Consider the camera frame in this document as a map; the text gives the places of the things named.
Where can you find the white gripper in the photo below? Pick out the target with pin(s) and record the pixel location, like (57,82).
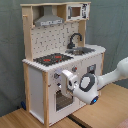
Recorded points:
(68,83)

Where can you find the white oven door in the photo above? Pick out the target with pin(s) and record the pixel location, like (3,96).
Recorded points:
(61,106)

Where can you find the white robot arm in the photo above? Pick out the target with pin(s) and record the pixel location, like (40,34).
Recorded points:
(87,88)

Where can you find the wooden toy kitchen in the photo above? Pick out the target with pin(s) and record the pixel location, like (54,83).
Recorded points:
(45,40)

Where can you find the left red oven knob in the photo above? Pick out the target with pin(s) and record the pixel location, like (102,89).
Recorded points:
(56,75)

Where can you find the red oven knob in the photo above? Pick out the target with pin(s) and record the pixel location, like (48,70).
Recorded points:
(74,69)
(56,75)

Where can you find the right red oven knob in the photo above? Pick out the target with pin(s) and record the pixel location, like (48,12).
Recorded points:
(74,69)

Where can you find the grey ice dispenser panel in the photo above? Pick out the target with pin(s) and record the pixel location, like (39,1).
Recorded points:
(91,69)

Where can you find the black toy stovetop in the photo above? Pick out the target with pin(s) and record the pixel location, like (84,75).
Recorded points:
(52,59)

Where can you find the grey toy sink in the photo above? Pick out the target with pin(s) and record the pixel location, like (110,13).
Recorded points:
(79,51)

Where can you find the black toy faucet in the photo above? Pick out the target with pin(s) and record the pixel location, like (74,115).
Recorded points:
(73,40)

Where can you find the grey range hood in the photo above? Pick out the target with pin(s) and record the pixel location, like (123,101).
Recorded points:
(48,18)

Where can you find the toy microwave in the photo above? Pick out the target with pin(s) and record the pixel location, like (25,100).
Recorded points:
(77,11)

